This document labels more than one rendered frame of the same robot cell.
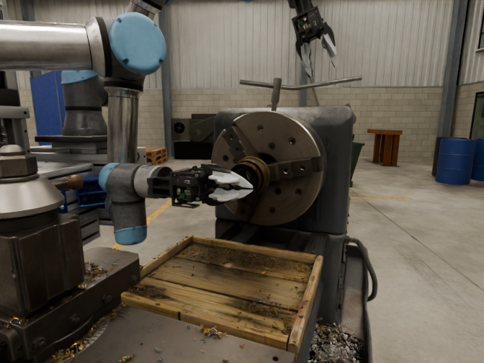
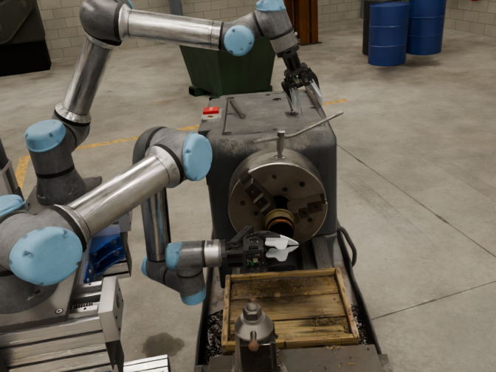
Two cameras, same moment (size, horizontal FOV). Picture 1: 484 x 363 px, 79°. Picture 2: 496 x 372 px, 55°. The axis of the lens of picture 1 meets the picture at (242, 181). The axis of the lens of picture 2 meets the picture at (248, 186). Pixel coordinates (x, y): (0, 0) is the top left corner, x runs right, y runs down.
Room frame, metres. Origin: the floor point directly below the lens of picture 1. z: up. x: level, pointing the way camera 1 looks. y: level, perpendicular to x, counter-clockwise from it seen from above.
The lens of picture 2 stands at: (-0.42, 0.46, 1.82)
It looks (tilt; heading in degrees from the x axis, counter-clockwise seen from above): 27 degrees down; 340
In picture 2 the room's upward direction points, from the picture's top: 5 degrees counter-clockwise
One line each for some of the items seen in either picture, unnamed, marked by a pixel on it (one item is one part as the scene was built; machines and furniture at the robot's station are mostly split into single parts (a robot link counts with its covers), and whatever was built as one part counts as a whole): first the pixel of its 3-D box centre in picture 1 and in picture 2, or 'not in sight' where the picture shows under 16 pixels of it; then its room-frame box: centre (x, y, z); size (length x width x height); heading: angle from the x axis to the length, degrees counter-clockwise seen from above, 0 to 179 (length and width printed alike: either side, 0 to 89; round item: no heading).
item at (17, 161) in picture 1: (13, 162); (252, 310); (0.29, 0.23, 1.17); 0.04 x 0.04 x 0.03
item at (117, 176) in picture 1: (126, 180); (186, 255); (0.68, 0.27, 1.07); 0.11 x 0.08 x 0.09; 68
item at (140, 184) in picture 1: (153, 180); (214, 252); (0.65, 0.20, 1.08); 0.08 x 0.05 x 0.08; 158
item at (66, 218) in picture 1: (35, 252); (257, 343); (0.29, 0.22, 1.07); 0.07 x 0.07 x 0.10; 68
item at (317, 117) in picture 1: (291, 158); (266, 158); (1.21, -0.21, 1.06); 0.59 x 0.48 x 0.39; 158
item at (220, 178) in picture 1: (227, 181); (281, 244); (0.58, 0.03, 1.09); 0.09 x 0.06 x 0.03; 68
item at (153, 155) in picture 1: (148, 156); not in sight; (8.65, 2.78, 0.22); 1.25 x 0.86 x 0.44; 179
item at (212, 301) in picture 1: (225, 279); (286, 308); (0.56, 0.03, 0.89); 0.36 x 0.30 x 0.04; 68
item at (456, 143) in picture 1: (454, 160); (387, 34); (5.95, -4.35, 0.44); 0.59 x 0.59 x 0.88
